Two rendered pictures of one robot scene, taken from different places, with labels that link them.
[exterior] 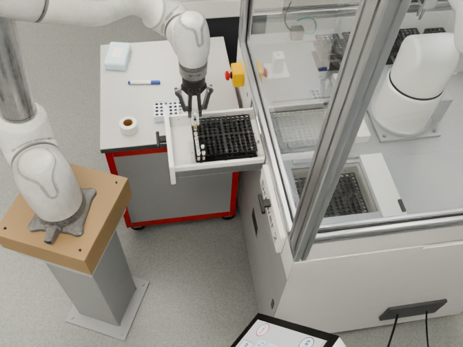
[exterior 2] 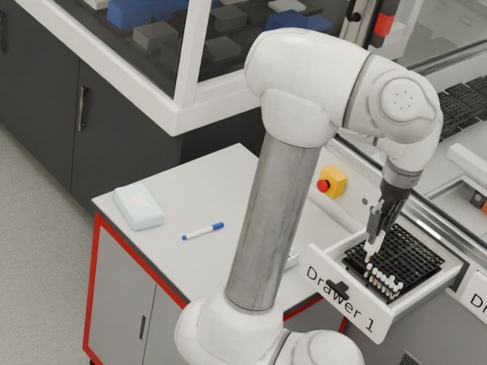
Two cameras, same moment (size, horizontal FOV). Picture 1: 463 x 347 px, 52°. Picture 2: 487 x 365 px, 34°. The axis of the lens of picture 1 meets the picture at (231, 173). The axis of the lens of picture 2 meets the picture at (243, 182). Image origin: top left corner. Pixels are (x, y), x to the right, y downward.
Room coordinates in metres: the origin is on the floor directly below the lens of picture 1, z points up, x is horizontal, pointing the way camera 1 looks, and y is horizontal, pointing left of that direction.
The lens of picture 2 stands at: (0.10, 1.39, 2.29)
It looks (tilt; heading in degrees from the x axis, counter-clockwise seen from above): 38 degrees down; 322
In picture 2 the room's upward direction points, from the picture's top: 14 degrees clockwise
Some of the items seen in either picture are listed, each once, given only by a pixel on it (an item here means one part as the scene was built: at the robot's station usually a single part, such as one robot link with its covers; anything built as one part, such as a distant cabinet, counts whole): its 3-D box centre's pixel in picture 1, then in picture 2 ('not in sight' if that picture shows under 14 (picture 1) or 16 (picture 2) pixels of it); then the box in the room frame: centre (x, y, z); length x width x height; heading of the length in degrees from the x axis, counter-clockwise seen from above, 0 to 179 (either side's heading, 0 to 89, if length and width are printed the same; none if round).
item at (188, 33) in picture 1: (189, 36); (411, 131); (1.12, 0.15, 1.33); 0.13 x 0.11 x 0.16; 35
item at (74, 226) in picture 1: (58, 211); not in sight; (0.74, 0.55, 0.90); 0.22 x 0.18 x 0.06; 177
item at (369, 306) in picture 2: (169, 144); (343, 292); (1.07, 0.23, 0.87); 0.29 x 0.02 x 0.11; 12
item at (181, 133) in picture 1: (225, 140); (393, 264); (1.11, 0.03, 0.86); 0.40 x 0.26 x 0.06; 102
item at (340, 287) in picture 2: (161, 139); (340, 287); (1.06, 0.26, 0.91); 0.07 x 0.04 x 0.01; 12
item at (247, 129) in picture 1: (223, 140); (392, 264); (1.11, 0.04, 0.87); 0.22 x 0.18 x 0.06; 102
